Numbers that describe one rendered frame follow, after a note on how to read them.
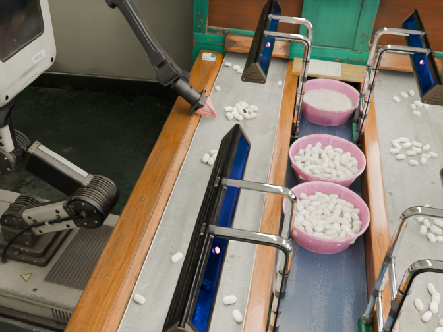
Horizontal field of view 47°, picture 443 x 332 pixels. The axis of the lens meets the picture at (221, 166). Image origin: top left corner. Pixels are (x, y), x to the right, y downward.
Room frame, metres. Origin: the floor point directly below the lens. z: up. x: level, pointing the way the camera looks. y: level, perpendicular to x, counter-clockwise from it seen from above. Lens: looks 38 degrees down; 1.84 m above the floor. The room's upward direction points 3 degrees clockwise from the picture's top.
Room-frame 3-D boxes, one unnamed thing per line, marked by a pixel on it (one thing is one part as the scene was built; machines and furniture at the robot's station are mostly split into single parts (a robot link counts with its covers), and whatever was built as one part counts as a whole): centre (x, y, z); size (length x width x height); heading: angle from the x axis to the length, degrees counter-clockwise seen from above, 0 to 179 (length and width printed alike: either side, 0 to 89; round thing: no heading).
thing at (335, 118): (1.89, -0.43, 0.72); 0.27 x 0.27 x 0.10
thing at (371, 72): (1.69, -0.60, 0.90); 0.20 x 0.19 x 0.45; 172
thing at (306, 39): (1.74, -0.21, 0.90); 0.20 x 0.19 x 0.45; 172
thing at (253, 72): (1.76, -0.13, 1.08); 0.62 x 0.08 x 0.07; 172
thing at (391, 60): (2.11, -0.81, 0.83); 0.30 x 0.06 x 0.07; 82
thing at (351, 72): (2.10, -0.46, 0.77); 0.33 x 0.15 x 0.01; 82
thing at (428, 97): (1.68, -0.68, 1.08); 0.62 x 0.08 x 0.07; 172
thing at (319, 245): (1.17, -0.33, 0.72); 0.27 x 0.27 x 0.10
